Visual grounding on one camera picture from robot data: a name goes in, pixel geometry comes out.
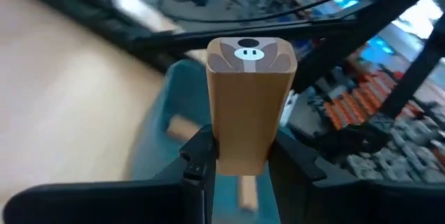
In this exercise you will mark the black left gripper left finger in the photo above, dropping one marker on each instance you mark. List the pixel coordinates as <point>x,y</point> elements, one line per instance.
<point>104,203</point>

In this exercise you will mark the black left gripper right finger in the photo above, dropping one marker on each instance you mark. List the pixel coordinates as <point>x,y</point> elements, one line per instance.
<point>365,203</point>

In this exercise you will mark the red storage rack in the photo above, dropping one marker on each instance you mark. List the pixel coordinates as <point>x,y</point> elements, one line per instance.
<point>351,105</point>

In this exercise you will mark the teal plastic bin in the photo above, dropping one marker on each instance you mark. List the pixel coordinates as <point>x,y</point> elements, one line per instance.
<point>180,92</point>

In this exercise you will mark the black metal table frame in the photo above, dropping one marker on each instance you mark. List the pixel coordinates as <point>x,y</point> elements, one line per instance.
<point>323,60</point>

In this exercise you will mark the brown wooden block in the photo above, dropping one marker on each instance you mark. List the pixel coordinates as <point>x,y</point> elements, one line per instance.
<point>248,192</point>
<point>247,112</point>
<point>180,128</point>

